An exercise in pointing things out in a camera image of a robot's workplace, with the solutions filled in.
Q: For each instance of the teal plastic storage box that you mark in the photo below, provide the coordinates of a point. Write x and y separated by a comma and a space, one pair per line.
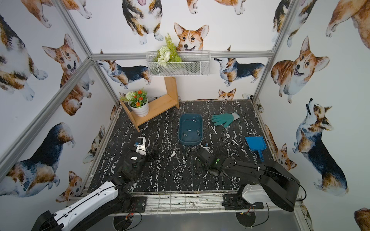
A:
191, 122

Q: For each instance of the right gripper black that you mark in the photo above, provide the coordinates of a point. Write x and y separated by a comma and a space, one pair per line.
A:
205, 157

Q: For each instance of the orange flower plant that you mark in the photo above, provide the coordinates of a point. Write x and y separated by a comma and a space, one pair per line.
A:
135, 99

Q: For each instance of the blue plastic dustpan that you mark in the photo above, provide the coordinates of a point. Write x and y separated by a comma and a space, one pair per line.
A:
257, 144

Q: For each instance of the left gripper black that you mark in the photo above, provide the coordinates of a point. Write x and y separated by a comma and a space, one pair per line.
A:
147, 156

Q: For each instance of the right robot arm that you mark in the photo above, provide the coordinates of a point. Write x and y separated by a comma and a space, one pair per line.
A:
279, 186

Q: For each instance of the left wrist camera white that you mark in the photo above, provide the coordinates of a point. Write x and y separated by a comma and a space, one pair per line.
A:
140, 146

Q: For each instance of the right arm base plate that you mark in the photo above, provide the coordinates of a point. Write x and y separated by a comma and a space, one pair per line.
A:
236, 202

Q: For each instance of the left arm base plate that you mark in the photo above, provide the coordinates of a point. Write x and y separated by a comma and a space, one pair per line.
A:
132, 204

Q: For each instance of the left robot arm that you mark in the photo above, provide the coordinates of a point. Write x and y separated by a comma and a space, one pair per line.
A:
111, 197

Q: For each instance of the green work glove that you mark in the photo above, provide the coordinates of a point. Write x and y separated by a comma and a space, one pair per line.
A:
224, 119

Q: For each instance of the white flower pot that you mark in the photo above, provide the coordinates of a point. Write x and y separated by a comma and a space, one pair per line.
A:
140, 111

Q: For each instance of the wooden shelf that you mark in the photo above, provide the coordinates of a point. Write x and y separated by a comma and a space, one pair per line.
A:
158, 106

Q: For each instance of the white wire basket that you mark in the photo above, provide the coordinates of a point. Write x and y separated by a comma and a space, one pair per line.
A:
190, 64

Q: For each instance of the green fern white flowers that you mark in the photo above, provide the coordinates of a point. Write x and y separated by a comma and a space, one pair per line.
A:
167, 55

